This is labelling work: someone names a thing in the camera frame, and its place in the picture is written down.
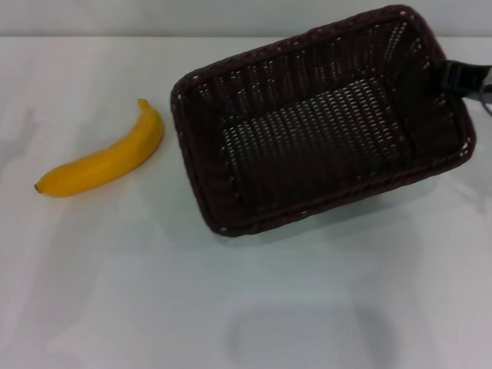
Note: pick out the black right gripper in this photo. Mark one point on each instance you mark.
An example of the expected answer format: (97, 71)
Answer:
(471, 78)

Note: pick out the dark brown woven basket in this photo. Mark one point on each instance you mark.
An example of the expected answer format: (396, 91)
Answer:
(307, 134)

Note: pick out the yellow banana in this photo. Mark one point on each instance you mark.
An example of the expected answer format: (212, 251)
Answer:
(111, 161)

